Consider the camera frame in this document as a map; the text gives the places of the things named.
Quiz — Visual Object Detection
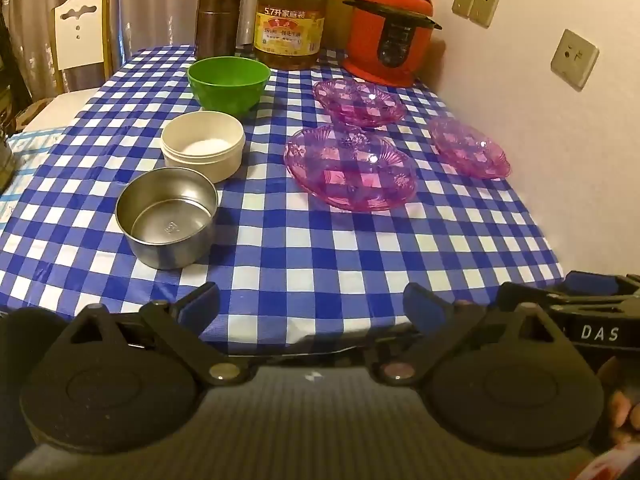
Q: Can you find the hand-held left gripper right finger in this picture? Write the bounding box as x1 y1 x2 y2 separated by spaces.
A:
380 282 587 386

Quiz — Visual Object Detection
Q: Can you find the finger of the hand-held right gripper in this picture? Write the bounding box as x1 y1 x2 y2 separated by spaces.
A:
497 282 640 313
562 271 640 295

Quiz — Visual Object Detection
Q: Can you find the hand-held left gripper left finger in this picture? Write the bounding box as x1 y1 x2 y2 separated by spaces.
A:
47 282 246 386

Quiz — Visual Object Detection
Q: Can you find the stainless steel bowl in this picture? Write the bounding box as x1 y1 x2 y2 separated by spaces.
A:
115 167 220 271

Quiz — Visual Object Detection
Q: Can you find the white plastic bowl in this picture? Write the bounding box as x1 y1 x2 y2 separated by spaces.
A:
161 111 247 184

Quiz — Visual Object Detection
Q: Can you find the purple transparent plastic plate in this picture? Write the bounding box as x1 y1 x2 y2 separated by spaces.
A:
427 116 513 181
313 79 407 128
284 124 417 212

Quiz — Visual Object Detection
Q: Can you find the green plastic bowl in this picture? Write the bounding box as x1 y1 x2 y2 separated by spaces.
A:
187 56 271 113

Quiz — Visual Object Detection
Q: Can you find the person's right hand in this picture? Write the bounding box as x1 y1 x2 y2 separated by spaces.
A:
597 355 640 445

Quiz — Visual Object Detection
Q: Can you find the blue white checkered tablecloth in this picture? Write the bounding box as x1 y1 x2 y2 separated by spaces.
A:
0 44 568 361

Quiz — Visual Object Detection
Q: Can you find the light blue checkered cloth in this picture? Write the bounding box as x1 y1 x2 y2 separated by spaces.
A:
0 127 68 221

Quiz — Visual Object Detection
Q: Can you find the red electric pressure cooker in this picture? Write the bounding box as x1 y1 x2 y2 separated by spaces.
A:
342 0 443 88

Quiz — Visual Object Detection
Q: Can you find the brown metal canister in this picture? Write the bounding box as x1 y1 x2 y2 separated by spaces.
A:
194 0 243 61

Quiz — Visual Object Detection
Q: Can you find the white wooden chair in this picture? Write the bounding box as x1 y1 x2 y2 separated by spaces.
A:
22 0 113 133

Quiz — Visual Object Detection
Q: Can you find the large cooking oil bottle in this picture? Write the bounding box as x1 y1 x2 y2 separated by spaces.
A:
252 0 332 71

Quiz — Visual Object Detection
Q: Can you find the sheer patterned curtain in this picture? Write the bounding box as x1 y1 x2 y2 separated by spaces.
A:
0 0 261 101

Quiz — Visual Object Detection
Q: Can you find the beige wall socket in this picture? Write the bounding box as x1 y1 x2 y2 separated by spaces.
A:
550 28 600 92

